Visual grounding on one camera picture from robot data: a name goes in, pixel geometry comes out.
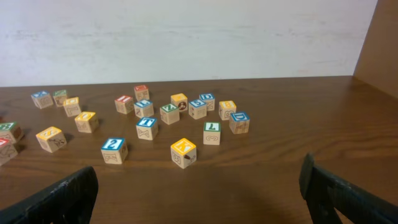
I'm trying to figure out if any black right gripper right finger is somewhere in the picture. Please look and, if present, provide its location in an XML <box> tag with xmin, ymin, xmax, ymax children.
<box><xmin>299</xmin><ymin>153</ymin><xmax>397</xmax><ymax>224</ymax></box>

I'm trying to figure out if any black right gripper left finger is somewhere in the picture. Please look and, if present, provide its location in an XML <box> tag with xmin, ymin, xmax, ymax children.
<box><xmin>1</xmin><ymin>166</ymin><xmax>99</xmax><ymax>223</ymax></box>

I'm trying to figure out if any yellow block near I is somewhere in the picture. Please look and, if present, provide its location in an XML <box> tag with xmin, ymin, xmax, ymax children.
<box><xmin>36</xmin><ymin>126</ymin><xmax>67</xmax><ymax>153</ymax></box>

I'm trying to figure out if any blue 2 block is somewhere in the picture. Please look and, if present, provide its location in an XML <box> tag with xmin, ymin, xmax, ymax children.
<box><xmin>101</xmin><ymin>138</ymin><xmax>128</xmax><ymax>164</ymax></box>

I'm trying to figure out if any yellow block middle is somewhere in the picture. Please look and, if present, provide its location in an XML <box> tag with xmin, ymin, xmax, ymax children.
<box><xmin>75</xmin><ymin>111</ymin><xmax>99</xmax><ymax>133</ymax></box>

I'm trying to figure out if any red I block lower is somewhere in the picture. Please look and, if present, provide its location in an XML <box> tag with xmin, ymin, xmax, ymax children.
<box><xmin>0</xmin><ymin>138</ymin><xmax>18</xmax><ymax>165</ymax></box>

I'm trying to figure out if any red i block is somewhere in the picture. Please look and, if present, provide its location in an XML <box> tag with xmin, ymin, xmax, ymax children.
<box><xmin>114</xmin><ymin>95</ymin><xmax>134</xmax><ymax>114</ymax></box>
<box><xmin>0</xmin><ymin>138</ymin><xmax>18</xmax><ymax>165</ymax></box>

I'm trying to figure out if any green B block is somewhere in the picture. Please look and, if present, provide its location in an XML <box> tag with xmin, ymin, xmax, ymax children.
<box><xmin>0</xmin><ymin>122</ymin><xmax>24</xmax><ymax>144</ymax></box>

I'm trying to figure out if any yellow block far centre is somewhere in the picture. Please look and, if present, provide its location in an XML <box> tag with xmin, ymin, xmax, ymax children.
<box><xmin>63</xmin><ymin>97</ymin><xmax>81</xmax><ymax>117</ymax></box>

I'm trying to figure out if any blue T block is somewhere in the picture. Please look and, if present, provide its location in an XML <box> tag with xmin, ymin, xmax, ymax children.
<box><xmin>136</xmin><ymin>117</ymin><xmax>159</xmax><ymax>141</ymax></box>

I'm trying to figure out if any green N block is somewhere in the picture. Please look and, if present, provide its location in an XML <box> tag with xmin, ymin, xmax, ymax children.
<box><xmin>52</xmin><ymin>90</ymin><xmax>68</xmax><ymax>107</ymax></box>

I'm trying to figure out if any blue X block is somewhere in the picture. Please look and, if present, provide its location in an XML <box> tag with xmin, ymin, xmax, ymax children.
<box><xmin>31</xmin><ymin>91</ymin><xmax>53</xmax><ymax>109</ymax></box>

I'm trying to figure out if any blue D block right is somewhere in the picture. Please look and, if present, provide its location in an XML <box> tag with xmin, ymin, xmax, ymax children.
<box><xmin>229</xmin><ymin>111</ymin><xmax>250</xmax><ymax>134</ymax></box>

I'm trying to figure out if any blue d block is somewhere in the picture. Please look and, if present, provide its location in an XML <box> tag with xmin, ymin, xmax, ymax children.
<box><xmin>199</xmin><ymin>93</ymin><xmax>215</xmax><ymax>111</ymax></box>
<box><xmin>229</xmin><ymin>111</ymin><xmax>250</xmax><ymax>134</ymax></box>

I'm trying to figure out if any red I block upper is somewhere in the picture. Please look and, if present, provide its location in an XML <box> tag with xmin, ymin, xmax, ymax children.
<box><xmin>114</xmin><ymin>95</ymin><xmax>134</xmax><ymax>114</ymax></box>

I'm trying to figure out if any blue L block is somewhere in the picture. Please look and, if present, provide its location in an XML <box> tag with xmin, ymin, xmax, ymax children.
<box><xmin>134</xmin><ymin>100</ymin><xmax>154</xmax><ymax>118</ymax></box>

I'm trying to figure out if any yellow K block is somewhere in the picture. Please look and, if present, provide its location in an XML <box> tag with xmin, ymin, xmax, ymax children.
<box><xmin>170</xmin><ymin>138</ymin><xmax>197</xmax><ymax>169</ymax></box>

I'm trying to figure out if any green 7 block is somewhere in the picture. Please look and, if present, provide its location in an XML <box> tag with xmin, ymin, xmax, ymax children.
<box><xmin>203</xmin><ymin>122</ymin><xmax>221</xmax><ymax>145</ymax></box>

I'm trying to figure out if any yellow 8 block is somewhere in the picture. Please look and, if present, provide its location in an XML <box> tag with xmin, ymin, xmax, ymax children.
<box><xmin>218</xmin><ymin>100</ymin><xmax>236</xmax><ymax>121</ymax></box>

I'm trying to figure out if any red block far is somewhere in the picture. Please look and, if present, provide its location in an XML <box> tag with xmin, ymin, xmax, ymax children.
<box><xmin>134</xmin><ymin>85</ymin><xmax>150</xmax><ymax>101</ymax></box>

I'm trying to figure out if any green Z block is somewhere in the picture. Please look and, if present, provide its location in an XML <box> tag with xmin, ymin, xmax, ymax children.
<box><xmin>160</xmin><ymin>103</ymin><xmax>180</xmax><ymax>125</ymax></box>

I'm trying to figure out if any blue D block far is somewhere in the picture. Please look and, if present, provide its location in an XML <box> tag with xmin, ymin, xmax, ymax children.
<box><xmin>199</xmin><ymin>93</ymin><xmax>215</xmax><ymax>111</ymax></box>

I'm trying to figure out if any yellow block with ball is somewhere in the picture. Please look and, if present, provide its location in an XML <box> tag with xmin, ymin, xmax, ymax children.
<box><xmin>170</xmin><ymin>93</ymin><xmax>188</xmax><ymax>112</ymax></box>

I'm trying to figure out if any blue 5 block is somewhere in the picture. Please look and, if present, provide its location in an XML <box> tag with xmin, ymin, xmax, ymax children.
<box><xmin>188</xmin><ymin>99</ymin><xmax>207</xmax><ymax>119</ymax></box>

